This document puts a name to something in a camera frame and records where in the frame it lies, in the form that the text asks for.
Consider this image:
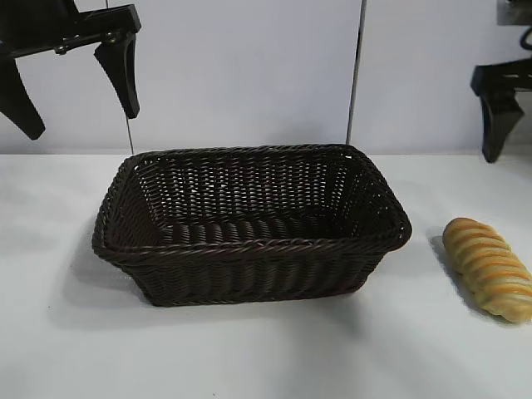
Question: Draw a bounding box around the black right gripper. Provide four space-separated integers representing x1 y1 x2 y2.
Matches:
470 57 532 165

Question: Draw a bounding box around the long striped bread loaf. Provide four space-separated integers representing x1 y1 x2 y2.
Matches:
441 216 532 324

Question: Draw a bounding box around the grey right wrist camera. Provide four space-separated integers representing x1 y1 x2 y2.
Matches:
496 0 532 25

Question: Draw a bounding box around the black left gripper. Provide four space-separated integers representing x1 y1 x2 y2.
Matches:
0 0 143 141

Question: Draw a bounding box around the dark brown woven basket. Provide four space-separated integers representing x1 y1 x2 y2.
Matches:
93 143 413 308

